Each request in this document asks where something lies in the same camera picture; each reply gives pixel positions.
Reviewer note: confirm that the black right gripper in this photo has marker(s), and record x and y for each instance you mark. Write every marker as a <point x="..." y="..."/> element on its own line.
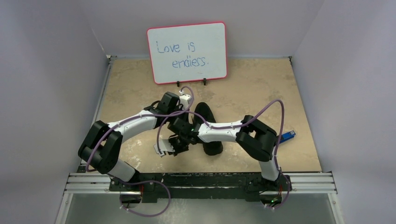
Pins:
<point x="178" y="144"/>

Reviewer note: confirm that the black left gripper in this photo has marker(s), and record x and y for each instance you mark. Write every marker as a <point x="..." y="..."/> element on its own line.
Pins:
<point x="178" y="108"/>

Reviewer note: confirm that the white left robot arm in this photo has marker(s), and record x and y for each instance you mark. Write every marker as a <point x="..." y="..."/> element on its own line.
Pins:
<point x="101" y="146"/>

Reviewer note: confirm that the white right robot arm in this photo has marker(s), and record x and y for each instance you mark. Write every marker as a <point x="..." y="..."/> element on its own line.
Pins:
<point x="256" y="138"/>

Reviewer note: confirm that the red framed whiteboard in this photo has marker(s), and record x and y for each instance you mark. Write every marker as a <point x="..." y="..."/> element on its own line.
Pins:
<point x="188" y="53"/>

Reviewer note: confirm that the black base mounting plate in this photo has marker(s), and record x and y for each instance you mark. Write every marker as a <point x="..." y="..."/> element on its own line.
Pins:
<point x="249" y="186"/>

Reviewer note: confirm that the blue black marker eraser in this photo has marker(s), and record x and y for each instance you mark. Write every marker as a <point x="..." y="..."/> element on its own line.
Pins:
<point x="287" y="136"/>

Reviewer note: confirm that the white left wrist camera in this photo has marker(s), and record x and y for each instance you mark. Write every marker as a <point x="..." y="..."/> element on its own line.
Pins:
<point x="185" y="101"/>

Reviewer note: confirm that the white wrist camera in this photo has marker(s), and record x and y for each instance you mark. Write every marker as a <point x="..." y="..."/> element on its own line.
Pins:
<point x="185" y="101"/>
<point x="163" y="147"/>

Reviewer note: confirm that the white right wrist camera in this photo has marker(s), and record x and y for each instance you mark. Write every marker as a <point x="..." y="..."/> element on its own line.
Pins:
<point x="163" y="147"/>

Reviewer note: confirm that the aluminium extrusion rail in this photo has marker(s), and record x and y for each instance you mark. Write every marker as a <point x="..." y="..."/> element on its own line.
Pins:
<point x="302" y="183"/>

